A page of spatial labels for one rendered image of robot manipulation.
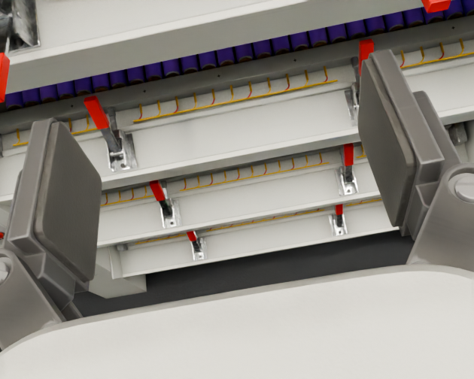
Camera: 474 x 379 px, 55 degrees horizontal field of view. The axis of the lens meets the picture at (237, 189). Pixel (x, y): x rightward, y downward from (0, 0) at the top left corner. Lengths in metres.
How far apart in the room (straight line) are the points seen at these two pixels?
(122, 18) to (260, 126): 0.21
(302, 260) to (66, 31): 0.77
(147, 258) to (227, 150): 0.45
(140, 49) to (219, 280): 0.74
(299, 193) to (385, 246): 0.40
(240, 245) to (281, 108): 0.42
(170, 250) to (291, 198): 0.31
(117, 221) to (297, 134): 0.34
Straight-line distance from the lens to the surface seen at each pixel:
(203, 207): 0.69
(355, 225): 0.88
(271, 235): 0.87
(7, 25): 0.35
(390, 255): 1.04
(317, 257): 1.02
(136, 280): 1.01
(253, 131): 0.50
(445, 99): 0.54
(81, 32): 0.36
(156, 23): 0.34
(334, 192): 0.69
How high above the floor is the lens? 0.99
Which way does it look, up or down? 66 degrees down
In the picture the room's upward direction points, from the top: 20 degrees counter-clockwise
